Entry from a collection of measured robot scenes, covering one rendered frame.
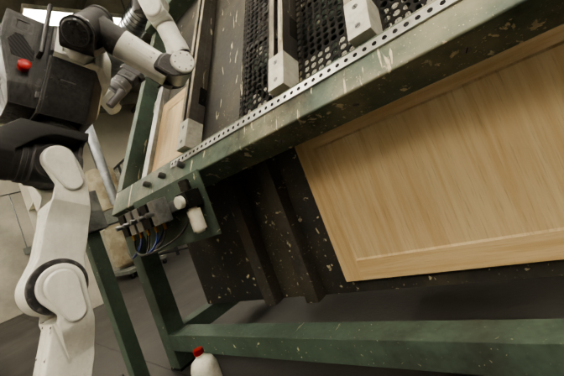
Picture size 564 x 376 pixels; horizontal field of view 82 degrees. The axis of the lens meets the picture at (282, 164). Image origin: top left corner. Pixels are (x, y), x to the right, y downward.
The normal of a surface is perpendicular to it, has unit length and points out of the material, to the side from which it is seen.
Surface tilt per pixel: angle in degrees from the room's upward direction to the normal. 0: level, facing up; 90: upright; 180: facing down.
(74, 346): 115
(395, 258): 90
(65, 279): 90
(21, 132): 90
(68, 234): 90
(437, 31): 60
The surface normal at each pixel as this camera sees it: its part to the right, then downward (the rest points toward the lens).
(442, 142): -0.59, 0.18
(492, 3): -0.69, -0.31
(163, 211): 0.72, -0.31
